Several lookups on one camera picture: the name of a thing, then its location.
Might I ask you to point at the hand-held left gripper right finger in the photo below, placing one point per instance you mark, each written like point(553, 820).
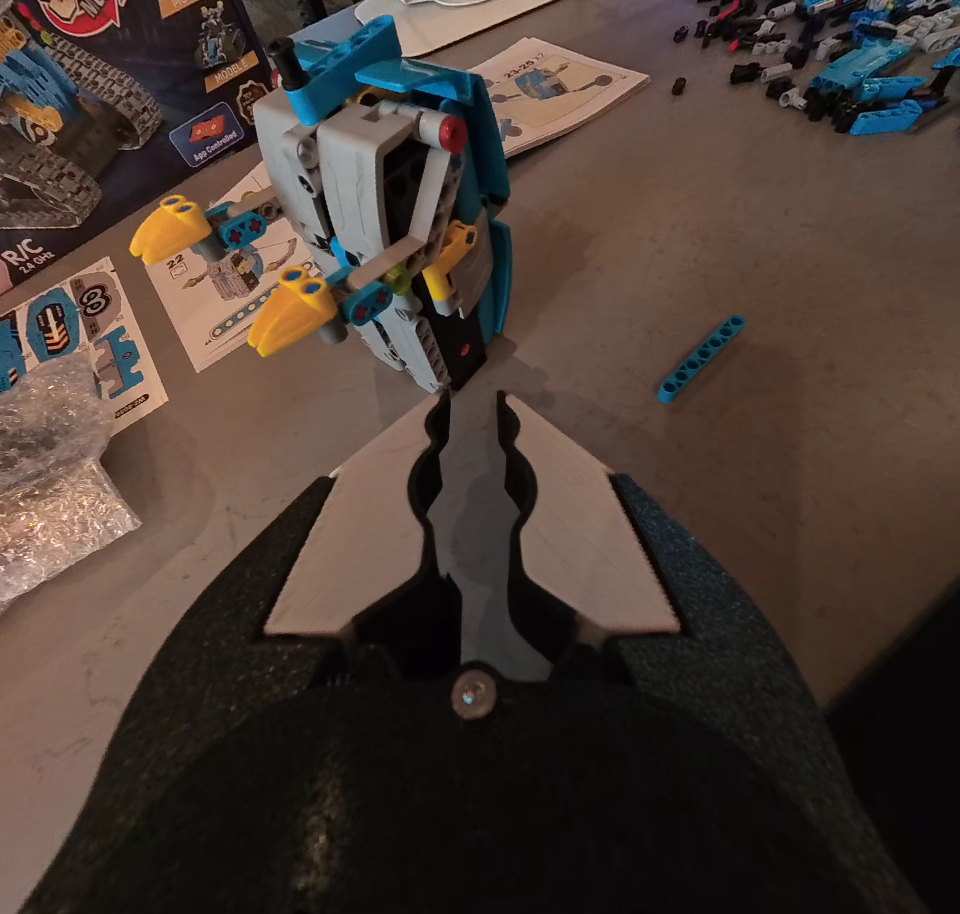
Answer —
point(600, 546)

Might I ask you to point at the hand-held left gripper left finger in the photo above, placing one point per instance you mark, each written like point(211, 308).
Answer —
point(352, 546)

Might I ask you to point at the blue long beam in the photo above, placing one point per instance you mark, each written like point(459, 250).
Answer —
point(701, 359)

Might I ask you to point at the blue connector brick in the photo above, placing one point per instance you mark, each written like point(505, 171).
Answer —
point(369, 305)

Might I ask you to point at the lime green small pin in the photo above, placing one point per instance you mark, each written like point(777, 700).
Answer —
point(396, 278)

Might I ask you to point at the grey blue brick robot model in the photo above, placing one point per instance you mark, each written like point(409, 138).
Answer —
point(360, 163)

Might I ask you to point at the white instruction sheet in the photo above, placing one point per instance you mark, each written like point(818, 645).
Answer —
point(217, 306)

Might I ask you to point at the bubble wrap bag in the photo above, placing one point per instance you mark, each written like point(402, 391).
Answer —
point(45, 419)
point(52, 539)

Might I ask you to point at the sticker sheet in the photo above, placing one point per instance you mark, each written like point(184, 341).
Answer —
point(112, 344)

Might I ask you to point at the person's brown clothing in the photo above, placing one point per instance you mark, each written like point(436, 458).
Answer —
point(900, 779)

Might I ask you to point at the dark blue robot kit box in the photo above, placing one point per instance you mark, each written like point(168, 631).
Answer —
point(90, 103)

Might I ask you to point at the pile of small brick pieces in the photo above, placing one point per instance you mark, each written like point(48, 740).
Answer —
point(847, 43)

